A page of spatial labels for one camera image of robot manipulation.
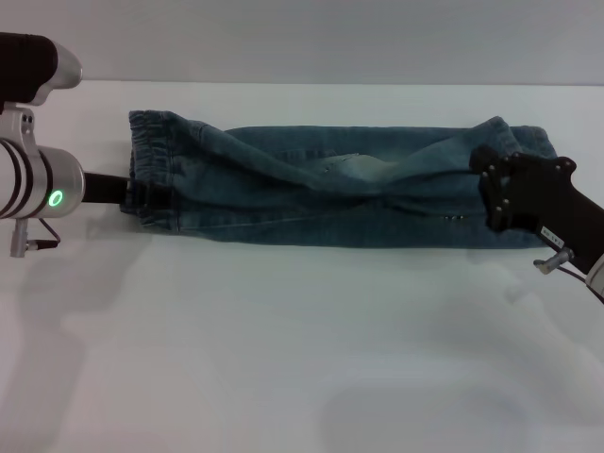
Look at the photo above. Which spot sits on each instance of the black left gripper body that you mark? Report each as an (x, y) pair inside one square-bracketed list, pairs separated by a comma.
[(105, 189)]

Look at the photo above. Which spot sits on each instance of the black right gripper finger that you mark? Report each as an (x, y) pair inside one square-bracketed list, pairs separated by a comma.
[(483, 161)]

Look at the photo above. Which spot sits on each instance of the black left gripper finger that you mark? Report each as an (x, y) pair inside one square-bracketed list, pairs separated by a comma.
[(151, 198)]

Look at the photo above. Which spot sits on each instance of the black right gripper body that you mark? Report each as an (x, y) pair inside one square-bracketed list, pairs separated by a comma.
[(538, 198)]

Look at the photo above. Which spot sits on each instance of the blue denim shorts with print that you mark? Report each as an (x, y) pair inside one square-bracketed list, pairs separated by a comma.
[(330, 189)]

